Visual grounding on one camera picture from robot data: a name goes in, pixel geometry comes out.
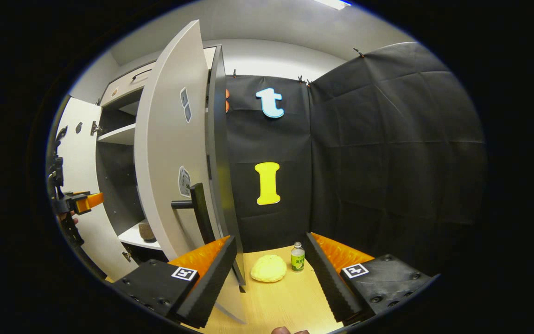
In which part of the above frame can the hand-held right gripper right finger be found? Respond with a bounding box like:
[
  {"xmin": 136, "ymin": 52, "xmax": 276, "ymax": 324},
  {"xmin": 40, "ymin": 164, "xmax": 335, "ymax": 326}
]
[{"xmin": 305, "ymin": 232, "xmax": 436, "ymax": 325}]

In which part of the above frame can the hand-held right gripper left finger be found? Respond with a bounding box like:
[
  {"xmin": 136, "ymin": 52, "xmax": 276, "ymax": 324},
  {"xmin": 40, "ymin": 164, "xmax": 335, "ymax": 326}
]
[{"xmin": 111, "ymin": 235, "xmax": 238, "ymax": 329}]

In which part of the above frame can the white shoe cabinet door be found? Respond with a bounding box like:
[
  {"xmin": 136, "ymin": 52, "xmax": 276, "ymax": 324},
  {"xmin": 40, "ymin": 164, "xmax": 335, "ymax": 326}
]
[
  {"xmin": 134, "ymin": 19, "xmax": 248, "ymax": 324},
  {"xmin": 56, "ymin": 96, "xmax": 140, "ymax": 282}
]

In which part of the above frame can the brown shoe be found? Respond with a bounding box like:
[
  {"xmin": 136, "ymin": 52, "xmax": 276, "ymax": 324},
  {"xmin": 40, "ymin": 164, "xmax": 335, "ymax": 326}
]
[{"xmin": 138, "ymin": 222, "xmax": 157, "ymax": 243}]

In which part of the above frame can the white cabinet shelf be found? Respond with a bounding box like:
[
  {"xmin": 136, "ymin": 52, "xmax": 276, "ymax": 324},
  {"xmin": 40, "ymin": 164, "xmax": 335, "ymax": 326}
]
[
  {"xmin": 97, "ymin": 123, "xmax": 137, "ymax": 146},
  {"xmin": 118, "ymin": 220, "xmax": 163, "ymax": 251}
]

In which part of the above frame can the beige cabinet drawer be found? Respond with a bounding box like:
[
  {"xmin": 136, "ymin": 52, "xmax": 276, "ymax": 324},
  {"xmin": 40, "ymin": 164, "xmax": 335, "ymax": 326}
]
[{"xmin": 99, "ymin": 60, "xmax": 156, "ymax": 108}]

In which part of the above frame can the green label plastic bottle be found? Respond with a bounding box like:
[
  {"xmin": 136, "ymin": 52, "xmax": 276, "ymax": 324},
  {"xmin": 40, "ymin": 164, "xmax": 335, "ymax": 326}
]
[{"xmin": 291, "ymin": 241, "xmax": 305, "ymax": 273}]

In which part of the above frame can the yellow bumpy round cushion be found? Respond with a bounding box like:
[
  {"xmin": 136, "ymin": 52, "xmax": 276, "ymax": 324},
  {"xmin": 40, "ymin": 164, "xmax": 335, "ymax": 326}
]
[{"xmin": 250, "ymin": 254, "xmax": 288, "ymax": 283}]

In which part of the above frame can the black backdrop cloth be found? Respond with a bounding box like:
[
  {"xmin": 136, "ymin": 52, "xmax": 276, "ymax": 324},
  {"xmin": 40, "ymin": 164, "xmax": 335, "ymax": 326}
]
[{"xmin": 224, "ymin": 42, "xmax": 489, "ymax": 274}]

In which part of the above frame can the long ceiling light strip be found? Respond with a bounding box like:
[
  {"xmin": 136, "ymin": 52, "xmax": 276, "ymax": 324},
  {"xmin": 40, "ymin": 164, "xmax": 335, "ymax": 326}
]
[{"xmin": 312, "ymin": 0, "xmax": 352, "ymax": 11}]

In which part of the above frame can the black door handle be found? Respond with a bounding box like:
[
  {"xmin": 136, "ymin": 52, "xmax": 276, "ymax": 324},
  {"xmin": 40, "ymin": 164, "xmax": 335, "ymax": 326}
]
[{"xmin": 171, "ymin": 183, "xmax": 216, "ymax": 245}]

